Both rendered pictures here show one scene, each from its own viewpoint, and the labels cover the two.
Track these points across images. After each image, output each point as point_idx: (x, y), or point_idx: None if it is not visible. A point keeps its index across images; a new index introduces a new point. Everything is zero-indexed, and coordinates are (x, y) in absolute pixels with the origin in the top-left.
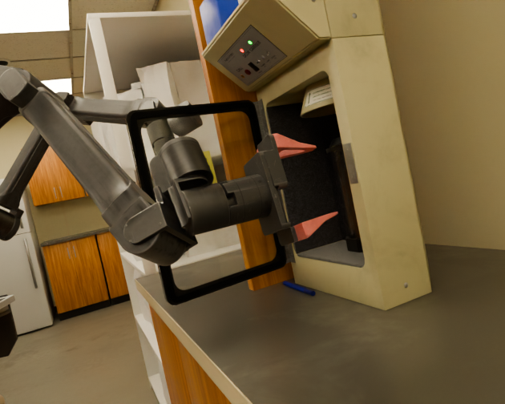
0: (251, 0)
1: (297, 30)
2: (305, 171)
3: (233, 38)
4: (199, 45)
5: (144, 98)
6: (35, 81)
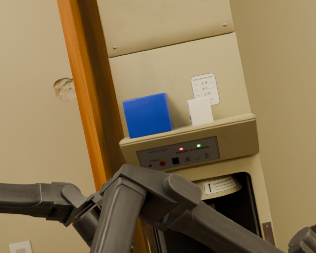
0: (237, 124)
1: (250, 146)
2: (164, 248)
3: (184, 140)
4: (90, 129)
5: (53, 183)
6: None
